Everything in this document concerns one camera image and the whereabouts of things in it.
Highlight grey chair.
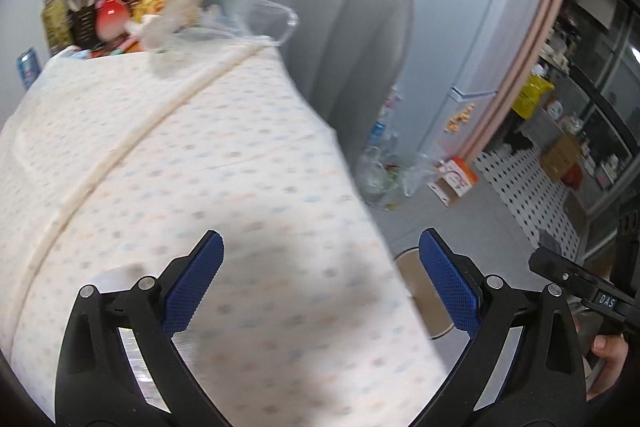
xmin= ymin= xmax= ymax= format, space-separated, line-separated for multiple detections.
xmin=262 ymin=0 xmax=416 ymax=168

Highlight red round vase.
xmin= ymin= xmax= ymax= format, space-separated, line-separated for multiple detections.
xmin=94 ymin=0 xmax=132 ymax=42

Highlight orange and white box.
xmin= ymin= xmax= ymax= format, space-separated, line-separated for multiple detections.
xmin=434 ymin=158 xmax=478 ymax=205

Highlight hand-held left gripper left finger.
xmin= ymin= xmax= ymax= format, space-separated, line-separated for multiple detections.
xmin=54 ymin=230 xmax=225 ymax=427

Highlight clear plastic bag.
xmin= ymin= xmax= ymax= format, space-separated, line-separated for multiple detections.
xmin=145 ymin=0 xmax=301 ymax=78

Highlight black chopstick holder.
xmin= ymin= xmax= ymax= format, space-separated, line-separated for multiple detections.
xmin=70 ymin=4 xmax=98 ymax=48

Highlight white dotted floor mat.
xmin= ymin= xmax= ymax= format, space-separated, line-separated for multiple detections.
xmin=472 ymin=142 xmax=593 ymax=258

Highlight yellow oil bottle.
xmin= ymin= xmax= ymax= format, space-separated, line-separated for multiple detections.
xmin=42 ymin=2 xmax=68 ymax=48

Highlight plastic bag of bottles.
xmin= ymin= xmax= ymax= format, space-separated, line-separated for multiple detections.
xmin=356 ymin=119 xmax=446 ymax=210

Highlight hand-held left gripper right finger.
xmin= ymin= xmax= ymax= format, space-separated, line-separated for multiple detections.
xmin=412 ymin=228 xmax=588 ymax=427

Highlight person's right hand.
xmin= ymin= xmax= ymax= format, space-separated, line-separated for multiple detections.
xmin=587 ymin=336 xmax=630 ymax=402

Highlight white fridge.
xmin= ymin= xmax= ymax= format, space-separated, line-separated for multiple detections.
xmin=390 ymin=0 xmax=556 ymax=168

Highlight round wooden stool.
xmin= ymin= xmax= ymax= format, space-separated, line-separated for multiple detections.
xmin=395 ymin=247 xmax=453 ymax=340

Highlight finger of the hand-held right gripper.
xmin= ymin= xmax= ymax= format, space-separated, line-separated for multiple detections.
xmin=529 ymin=247 xmax=640 ymax=338

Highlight blue drink can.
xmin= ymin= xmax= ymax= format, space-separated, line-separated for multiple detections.
xmin=16 ymin=48 xmax=41 ymax=88

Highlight dotted cream tablecloth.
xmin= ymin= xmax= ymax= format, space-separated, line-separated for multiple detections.
xmin=0 ymin=42 xmax=451 ymax=427

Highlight letter fridge magnets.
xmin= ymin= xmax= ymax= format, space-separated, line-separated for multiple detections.
xmin=446 ymin=104 xmax=476 ymax=132

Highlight cardboard box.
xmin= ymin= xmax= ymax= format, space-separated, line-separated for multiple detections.
xmin=540 ymin=134 xmax=583 ymax=182

